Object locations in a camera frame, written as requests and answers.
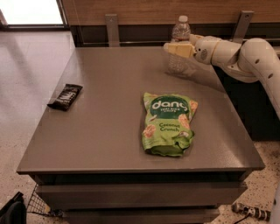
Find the metal bracket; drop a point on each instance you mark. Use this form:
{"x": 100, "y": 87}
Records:
{"x": 112, "y": 30}
{"x": 242, "y": 26}

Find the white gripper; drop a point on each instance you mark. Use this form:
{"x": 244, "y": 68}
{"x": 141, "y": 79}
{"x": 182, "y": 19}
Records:
{"x": 203, "y": 52}

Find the black white striped tool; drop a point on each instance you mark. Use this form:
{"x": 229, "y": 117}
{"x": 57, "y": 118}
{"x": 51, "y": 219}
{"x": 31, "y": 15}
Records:
{"x": 249, "y": 211}

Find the clear plastic water bottle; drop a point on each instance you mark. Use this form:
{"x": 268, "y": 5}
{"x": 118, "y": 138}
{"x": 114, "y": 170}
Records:
{"x": 179, "y": 40}

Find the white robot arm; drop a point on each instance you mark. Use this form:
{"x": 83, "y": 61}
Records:
{"x": 251, "y": 61}

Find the grey drawer cabinet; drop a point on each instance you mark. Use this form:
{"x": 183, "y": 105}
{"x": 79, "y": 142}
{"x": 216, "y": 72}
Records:
{"x": 89, "y": 161}

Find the left metal bracket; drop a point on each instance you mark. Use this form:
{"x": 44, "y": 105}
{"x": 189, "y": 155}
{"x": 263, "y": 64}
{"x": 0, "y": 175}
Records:
{"x": 112, "y": 30}

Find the right metal bracket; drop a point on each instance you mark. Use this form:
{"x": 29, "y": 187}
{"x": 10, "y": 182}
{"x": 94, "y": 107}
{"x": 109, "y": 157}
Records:
{"x": 242, "y": 26}

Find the black bag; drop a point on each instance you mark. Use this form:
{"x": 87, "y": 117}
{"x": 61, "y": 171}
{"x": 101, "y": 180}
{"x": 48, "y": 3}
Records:
{"x": 14, "y": 211}

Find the black rxbar chocolate wrapper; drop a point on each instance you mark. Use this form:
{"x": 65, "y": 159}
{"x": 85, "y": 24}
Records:
{"x": 66, "y": 97}

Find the horizontal metal rail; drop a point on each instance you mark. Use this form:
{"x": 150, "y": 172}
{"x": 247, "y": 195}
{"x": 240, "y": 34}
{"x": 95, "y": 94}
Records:
{"x": 123, "y": 43}

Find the green dang chips bag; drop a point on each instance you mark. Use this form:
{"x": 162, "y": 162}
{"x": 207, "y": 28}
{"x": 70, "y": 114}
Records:
{"x": 167, "y": 130}

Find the black wire basket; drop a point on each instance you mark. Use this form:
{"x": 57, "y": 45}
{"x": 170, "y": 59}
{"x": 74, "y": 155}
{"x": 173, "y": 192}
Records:
{"x": 36, "y": 205}

